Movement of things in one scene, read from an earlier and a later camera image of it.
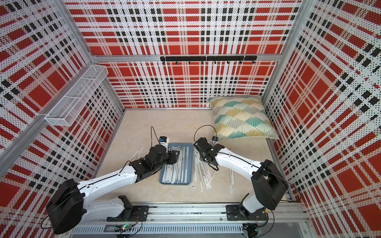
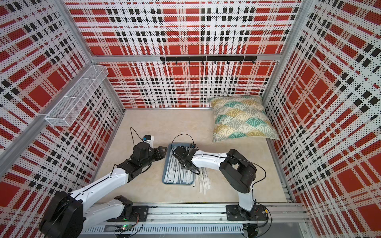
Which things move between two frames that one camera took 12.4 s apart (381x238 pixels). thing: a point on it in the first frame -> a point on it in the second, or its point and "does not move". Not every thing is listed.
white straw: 170,174 does not move
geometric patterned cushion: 239,117 does not move
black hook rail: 239,58 does not move
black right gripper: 202,157 -> 194,169
